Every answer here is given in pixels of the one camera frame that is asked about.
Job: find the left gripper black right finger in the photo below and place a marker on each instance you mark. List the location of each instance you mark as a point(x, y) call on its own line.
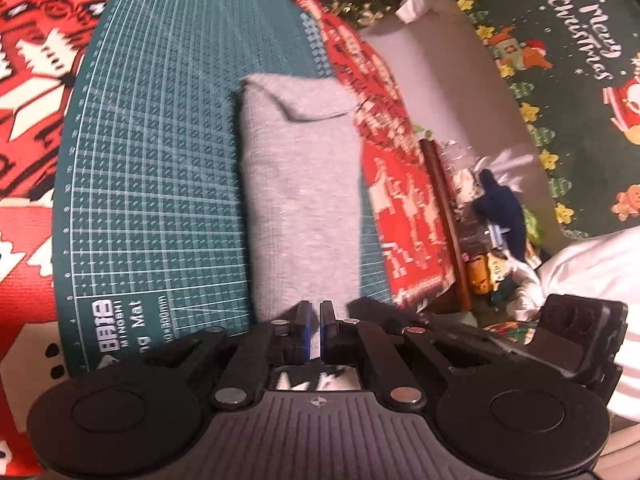
point(366, 346)

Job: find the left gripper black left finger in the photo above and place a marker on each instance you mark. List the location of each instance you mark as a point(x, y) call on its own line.
point(285, 340)

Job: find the grey polo shirt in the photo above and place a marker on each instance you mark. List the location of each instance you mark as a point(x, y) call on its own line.
point(300, 165)

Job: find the dark blue cloth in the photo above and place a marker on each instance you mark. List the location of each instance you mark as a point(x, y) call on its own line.
point(500, 206)

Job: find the green cutting mat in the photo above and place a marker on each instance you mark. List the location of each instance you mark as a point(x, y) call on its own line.
point(149, 240)

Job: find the brown wooden bench edge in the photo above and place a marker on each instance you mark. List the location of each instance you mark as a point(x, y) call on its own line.
point(458, 298)

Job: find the green Merry Christmas rug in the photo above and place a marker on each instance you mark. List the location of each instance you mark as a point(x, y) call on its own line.
point(573, 68)

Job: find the gold tinsel decoration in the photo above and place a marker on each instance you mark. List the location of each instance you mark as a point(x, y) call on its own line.
point(363, 13)

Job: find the red patterned Christmas tablecloth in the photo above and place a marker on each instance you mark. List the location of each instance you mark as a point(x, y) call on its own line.
point(403, 252)

